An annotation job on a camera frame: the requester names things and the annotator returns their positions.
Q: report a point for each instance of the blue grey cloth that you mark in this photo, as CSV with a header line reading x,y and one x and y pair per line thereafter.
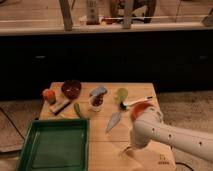
x,y
98,91

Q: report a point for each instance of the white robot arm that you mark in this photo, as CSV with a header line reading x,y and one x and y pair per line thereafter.
x,y
149,125

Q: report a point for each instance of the beige black block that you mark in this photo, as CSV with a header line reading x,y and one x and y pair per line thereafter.
x,y
59,106

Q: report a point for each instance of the orange plastic bowl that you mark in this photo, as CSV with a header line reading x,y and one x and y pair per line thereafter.
x,y
138,108

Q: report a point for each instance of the white handled brush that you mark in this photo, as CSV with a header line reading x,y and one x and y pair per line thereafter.
x,y
124,105

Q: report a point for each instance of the bottle on counter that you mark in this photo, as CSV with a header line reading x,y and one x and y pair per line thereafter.
x,y
92,12

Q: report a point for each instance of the wooden post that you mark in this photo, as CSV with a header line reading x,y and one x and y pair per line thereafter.
x,y
66,14
128,14

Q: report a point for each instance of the wooden post right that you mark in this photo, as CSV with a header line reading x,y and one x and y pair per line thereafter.
x,y
128,14

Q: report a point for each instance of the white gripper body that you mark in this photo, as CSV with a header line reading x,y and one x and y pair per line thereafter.
x,y
128,148

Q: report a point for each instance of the dark red bowl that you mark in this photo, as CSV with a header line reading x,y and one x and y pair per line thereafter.
x,y
71,89

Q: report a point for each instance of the green plastic tray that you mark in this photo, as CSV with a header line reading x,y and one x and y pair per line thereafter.
x,y
55,145

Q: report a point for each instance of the wooden post left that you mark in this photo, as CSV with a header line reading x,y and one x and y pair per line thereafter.
x,y
66,14

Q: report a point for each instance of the green pepper toy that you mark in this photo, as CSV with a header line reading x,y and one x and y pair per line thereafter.
x,y
78,111

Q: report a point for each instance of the grey blade knife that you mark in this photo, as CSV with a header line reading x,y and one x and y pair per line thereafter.
x,y
114,120

